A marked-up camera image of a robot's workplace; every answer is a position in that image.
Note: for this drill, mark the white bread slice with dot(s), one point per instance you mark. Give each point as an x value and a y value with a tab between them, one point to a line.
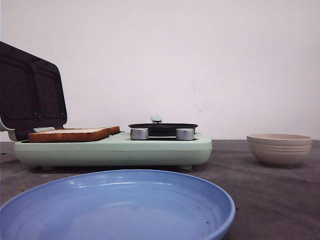
69	135
113	129

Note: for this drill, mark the cream ribbed bowl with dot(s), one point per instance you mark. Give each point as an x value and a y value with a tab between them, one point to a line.
280	149

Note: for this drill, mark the breakfast maker hinged lid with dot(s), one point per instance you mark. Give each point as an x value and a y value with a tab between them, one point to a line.
31	94

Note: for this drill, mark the mint green breakfast maker base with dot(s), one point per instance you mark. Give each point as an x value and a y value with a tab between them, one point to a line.
117	150

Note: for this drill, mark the right silver control knob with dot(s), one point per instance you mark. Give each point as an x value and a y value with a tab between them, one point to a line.
185	134

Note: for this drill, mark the silver control knob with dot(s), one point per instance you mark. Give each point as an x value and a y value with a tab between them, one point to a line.
185	134
139	133

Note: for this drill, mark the left silver control knob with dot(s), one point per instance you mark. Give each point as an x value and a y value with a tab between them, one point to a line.
139	133

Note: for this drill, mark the blue plate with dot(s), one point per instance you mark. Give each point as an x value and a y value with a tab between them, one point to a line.
131	204

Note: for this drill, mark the black frying pan mint handle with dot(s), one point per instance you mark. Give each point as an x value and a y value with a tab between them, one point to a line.
159	129

